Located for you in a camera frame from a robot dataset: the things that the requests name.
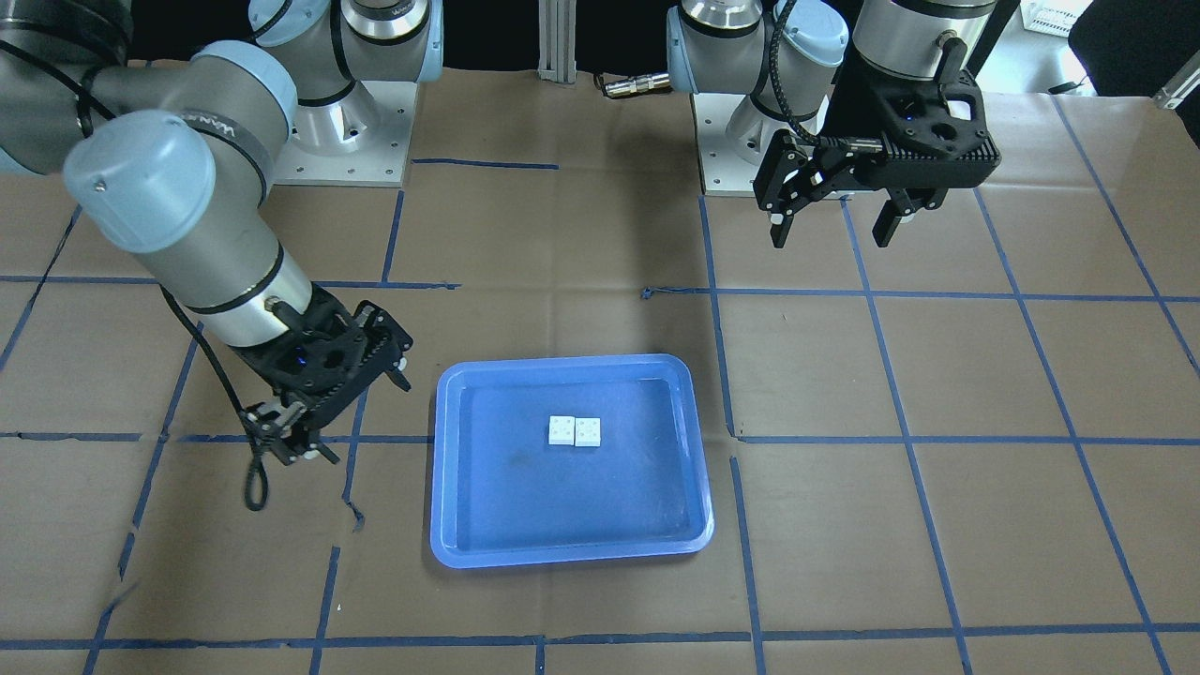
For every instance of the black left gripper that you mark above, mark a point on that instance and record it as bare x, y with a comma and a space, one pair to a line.
855, 111

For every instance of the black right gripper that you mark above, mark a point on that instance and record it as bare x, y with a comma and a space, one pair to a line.
265, 371

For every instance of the white block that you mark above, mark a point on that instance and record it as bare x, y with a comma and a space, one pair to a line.
588, 432
561, 431

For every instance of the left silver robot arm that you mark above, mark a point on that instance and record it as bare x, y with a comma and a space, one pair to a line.
787, 57

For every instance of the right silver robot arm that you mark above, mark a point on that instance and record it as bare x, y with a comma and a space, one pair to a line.
173, 166

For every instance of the blue plastic tray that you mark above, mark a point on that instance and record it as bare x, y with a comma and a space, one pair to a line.
501, 495

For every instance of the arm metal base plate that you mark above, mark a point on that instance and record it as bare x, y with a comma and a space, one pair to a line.
731, 135
360, 139

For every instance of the metal cable connector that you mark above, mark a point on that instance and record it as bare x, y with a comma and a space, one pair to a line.
630, 87

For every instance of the aluminium frame post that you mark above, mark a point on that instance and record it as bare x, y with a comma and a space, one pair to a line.
556, 35

